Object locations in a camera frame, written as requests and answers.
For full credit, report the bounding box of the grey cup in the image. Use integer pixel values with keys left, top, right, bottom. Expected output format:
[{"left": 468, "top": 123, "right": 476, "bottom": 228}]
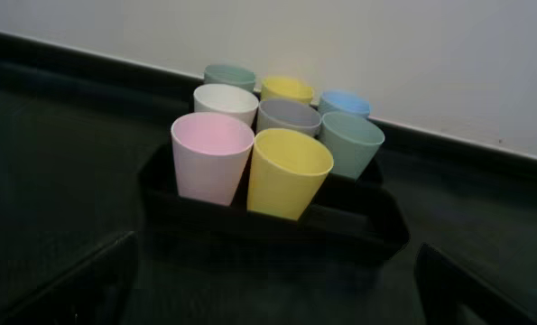
[{"left": 255, "top": 97, "right": 322, "bottom": 138}]

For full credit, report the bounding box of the blue cup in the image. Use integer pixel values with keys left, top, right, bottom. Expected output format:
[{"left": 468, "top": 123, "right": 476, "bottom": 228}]
[{"left": 317, "top": 89, "right": 372, "bottom": 119}]

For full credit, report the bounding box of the green cup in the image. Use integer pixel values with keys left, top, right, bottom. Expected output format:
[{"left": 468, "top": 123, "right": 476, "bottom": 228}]
[
  {"left": 318, "top": 111, "right": 385, "bottom": 181},
  {"left": 203, "top": 63, "right": 257, "bottom": 94}
]

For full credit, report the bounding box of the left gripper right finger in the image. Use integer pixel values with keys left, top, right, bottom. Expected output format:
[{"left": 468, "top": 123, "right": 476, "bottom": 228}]
[{"left": 414, "top": 242, "right": 537, "bottom": 325}]

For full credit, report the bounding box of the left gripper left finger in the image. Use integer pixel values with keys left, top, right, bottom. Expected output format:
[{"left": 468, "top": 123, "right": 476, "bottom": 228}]
[{"left": 0, "top": 230, "right": 139, "bottom": 325}]

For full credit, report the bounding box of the black tray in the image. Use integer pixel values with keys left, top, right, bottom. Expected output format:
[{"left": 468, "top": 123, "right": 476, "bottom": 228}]
[
  {"left": 137, "top": 143, "right": 411, "bottom": 265},
  {"left": 312, "top": 155, "right": 385, "bottom": 190}
]

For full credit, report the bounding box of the white cup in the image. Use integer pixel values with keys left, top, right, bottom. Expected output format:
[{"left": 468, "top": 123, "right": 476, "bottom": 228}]
[{"left": 192, "top": 83, "right": 260, "bottom": 127}]

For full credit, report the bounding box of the yellow cup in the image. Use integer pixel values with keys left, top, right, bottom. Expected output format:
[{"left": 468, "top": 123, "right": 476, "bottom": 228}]
[
  {"left": 260, "top": 75, "right": 315, "bottom": 106},
  {"left": 245, "top": 127, "right": 335, "bottom": 222}
]

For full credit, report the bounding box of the pink cup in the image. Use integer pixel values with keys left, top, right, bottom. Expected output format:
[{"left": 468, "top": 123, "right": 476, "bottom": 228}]
[{"left": 170, "top": 111, "right": 255, "bottom": 208}]

